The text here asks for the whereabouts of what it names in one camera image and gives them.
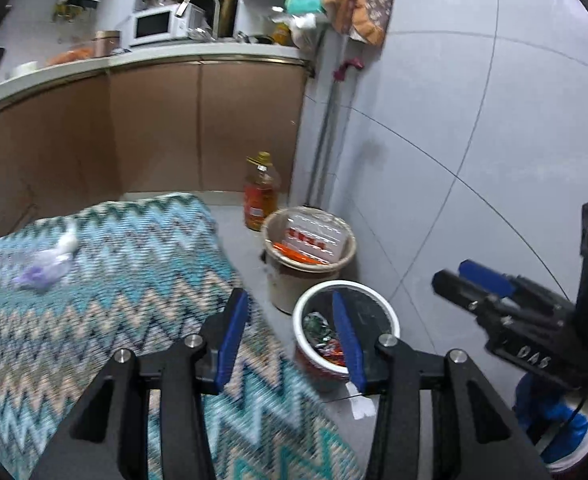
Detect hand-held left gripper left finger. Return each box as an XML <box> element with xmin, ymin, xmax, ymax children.
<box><xmin>31</xmin><ymin>287</ymin><xmax>250</xmax><ymax>480</ymax></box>

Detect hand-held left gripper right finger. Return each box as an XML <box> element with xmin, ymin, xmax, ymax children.
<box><xmin>331</xmin><ymin>291</ymin><xmax>552</xmax><ymax>480</ymax></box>

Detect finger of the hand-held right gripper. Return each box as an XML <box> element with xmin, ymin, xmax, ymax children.
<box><xmin>432</xmin><ymin>269</ymin><xmax>498</xmax><ymax>321</ymax></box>
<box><xmin>458</xmin><ymin>259</ymin><xmax>518</xmax><ymax>298</ymax></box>

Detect white-rimmed trash bin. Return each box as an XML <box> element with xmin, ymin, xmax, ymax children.
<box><xmin>292</xmin><ymin>280</ymin><xmax>402</xmax><ymax>394</ymax></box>

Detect beige trash bin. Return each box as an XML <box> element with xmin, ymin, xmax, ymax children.
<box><xmin>262</xmin><ymin>206</ymin><xmax>358</xmax><ymax>316</ymax></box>

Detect person's right hand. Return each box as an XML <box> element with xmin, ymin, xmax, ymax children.
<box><xmin>513</xmin><ymin>374</ymin><xmax>588</xmax><ymax>472</ymax></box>

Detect green and red snack wrappers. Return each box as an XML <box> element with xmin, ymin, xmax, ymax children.
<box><xmin>300</xmin><ymin>311</ymin><xmax>348</xmax><ymax>368</ymax></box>

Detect white paper slip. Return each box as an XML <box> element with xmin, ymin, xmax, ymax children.
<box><xmin>345</xmin><ymin>381</ymin><xmax>378</xmax><ymax>422</ymax></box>

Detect clear plastic packaging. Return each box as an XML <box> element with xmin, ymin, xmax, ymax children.
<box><xmin>273</xmin><ymin>210</ymin><xmax>353</xmax><ymax>267</ymax></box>

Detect zigzag knitted blanket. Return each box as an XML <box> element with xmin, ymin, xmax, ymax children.
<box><xmin>0</xmin><ymin>192</ymin><xmax>364</xmax><ymax>480</ymax></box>

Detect cooking oil bottle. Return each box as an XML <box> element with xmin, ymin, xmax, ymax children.
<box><xmin>243</xmin><ymin>151</ymin><xmax>282</xmax><ymax>233</ymax></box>

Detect purple clear plastic wrapper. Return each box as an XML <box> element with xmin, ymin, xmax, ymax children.
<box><xmin>13</xmin><ymin>226</ymin><xmax>81</xmax><ymax>292</ymax></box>

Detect brown kitchen cabinets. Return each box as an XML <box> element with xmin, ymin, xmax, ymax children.
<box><xmin>0</xmin><ymin>56</ymin><xmax>311</xmax><ymax>257</ymax></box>

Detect red hook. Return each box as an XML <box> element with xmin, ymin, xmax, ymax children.
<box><xmin>332</xmin><ymin>58</ymin><xmax>365</xmax><ymax>82</ymax></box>

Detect white plastic bag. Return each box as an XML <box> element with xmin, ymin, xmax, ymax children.
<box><xmin>288</xmin><ymin>11</ymin><xmax>321</xmax><ymax>52</ymax></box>

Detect white microwave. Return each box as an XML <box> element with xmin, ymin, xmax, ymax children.
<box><xmin>126</xmin><ymin>7</ymin><xmax>191</xmax><ymax>49</ymax></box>

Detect copper canister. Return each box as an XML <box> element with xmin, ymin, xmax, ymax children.
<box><xmin>92</xmin><ymin>29</ymin><xmax>122</xmax><ymax>59</ymax></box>

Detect wooden cutting board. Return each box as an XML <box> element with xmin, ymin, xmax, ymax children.
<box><xmin>221</xmin><ymin>0</ymin><xmax>240</xmax><ymax>39</ymax></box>

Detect chrome faucet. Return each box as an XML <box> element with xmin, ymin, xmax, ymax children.
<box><xmin>175</xmin><ymin>0</ymin><xmax>221</xmax><ymax>42</ymax></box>

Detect black cable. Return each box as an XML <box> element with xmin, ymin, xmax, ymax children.
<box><xmin>549</xmin><ymin>394</ymin><xmax>587</xmax><ymax>453</ymax></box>

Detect wall spice rack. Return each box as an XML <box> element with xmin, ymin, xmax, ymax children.
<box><xmin>53</xmin><ymin>0</ymin><xmax>101</xmax><ymax>24</ymax></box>

